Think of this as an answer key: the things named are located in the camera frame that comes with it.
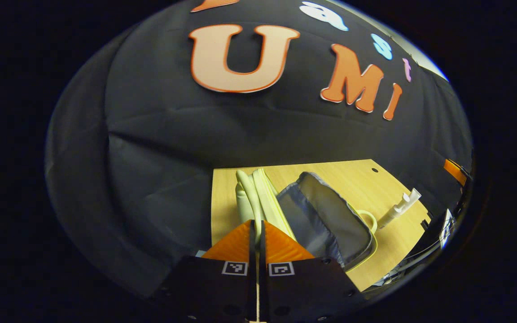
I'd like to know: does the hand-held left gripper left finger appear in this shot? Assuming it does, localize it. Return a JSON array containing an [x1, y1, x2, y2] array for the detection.
[[149, 219, 258, 323]]

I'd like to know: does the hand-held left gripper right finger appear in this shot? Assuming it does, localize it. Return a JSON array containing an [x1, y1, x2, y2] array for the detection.
[[259, 219, 370, 323]]

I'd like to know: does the pale yellow suitcase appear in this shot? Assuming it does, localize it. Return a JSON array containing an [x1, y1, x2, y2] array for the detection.
[[234, 168, 379, 272]]

